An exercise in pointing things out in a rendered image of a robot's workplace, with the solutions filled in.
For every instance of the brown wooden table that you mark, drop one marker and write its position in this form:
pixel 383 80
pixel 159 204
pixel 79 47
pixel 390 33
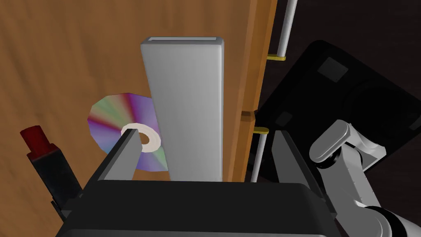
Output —
pixel 65 49

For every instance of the grey upright box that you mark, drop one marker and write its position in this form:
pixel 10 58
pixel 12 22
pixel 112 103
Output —
pixel 189 108

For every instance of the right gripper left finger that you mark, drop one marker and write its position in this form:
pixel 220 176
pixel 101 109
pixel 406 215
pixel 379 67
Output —
pixel 123 158

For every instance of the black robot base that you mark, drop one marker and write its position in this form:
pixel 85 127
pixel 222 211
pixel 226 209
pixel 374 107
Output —
pixel 329 95

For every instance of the rainbow compact disc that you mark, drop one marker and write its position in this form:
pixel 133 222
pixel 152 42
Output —
pixel 111 115

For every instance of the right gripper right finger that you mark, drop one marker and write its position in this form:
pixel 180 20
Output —
pixel 289 161

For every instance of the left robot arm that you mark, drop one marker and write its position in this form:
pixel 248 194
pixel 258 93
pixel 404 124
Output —
pixel 345 177

